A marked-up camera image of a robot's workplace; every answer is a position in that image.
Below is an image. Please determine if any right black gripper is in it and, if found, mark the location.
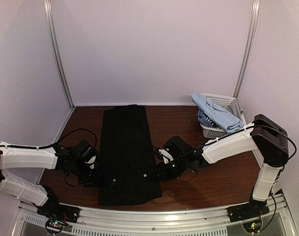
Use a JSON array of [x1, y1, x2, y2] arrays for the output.
[[151, 156, 189, 181]]

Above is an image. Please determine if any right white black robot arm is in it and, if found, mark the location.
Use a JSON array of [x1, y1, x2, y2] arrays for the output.
[[154, 114, 293, 217]]

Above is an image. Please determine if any black long sleeve shirt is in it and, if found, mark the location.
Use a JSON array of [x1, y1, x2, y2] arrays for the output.
[[98, 105, 162, 207]]

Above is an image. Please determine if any white perforated plastic basket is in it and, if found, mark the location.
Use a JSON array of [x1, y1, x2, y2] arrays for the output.
[[191, 93, 246, 139]]

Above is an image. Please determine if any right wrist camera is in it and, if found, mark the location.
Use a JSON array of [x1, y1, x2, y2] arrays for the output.
[[154, 148, 173, 164]]

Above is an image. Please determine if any left circuit board with LEDs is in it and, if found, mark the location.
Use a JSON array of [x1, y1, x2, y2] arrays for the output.
[[45, 219, 67, 234]]

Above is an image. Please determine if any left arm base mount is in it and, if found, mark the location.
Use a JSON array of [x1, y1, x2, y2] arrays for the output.
[[35, 203, 80, 223]]

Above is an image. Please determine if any light blue shirt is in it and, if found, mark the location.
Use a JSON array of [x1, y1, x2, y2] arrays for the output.
[[191, 93, 244, 133]]

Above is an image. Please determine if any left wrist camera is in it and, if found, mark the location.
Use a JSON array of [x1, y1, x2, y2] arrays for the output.
[[85, 155, 98, 170]]

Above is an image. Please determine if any front aluminium rail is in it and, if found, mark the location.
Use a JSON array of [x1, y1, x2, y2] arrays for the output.
[[16, 193, 292, 236]]

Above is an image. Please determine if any grey shirt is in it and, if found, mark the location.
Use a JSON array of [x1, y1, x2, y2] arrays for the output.
[[226, 98, 243, 120]]

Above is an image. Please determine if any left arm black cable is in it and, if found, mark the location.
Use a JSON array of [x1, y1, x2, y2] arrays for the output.
[[0, 128, 98, 150]]

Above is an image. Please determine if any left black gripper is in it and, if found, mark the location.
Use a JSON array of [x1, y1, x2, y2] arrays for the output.
[[71, 159, 107, 187]]

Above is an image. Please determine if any blue checkered shirt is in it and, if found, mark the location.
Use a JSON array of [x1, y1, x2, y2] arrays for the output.
[[198, 110, 218, 128]]

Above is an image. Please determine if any left aluminium frame post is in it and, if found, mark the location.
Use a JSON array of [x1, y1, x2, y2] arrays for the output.
[[43, 0, 75, 110]]

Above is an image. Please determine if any right circuit board with LEDs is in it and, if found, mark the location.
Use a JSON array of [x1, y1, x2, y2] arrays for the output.
[[242, 219, 263, 234]]

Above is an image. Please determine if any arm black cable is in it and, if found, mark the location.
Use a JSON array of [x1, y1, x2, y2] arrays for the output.
[[0, 128, 98, 150], [252, 122, 298, 168]]

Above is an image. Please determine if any circuit board with leds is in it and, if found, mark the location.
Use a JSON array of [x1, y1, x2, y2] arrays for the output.
[[45, 219, 67, 234], [242, 219, 263, 234]]

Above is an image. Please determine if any aluminium frame post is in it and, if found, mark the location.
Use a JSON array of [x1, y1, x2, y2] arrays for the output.
[[43, 0, 75, 110], [233, 0, 260, 98]]

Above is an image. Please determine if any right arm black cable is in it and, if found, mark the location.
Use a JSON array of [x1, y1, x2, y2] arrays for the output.
[[252, 122, 298, 168]]

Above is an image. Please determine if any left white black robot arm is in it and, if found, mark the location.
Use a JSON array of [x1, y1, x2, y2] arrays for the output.
[[0, 140, 98, 218]]

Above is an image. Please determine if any right aluminium frame post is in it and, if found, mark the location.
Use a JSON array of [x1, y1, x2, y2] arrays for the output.
[[233, 0, 260, 98]]

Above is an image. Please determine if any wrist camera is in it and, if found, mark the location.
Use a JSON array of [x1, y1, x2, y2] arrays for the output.
[[85, 155, 98, 170], [154, 148, 173, 164]]

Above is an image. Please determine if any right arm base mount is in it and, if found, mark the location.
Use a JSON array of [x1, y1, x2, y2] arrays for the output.
[[227, 201, 269, 222]]

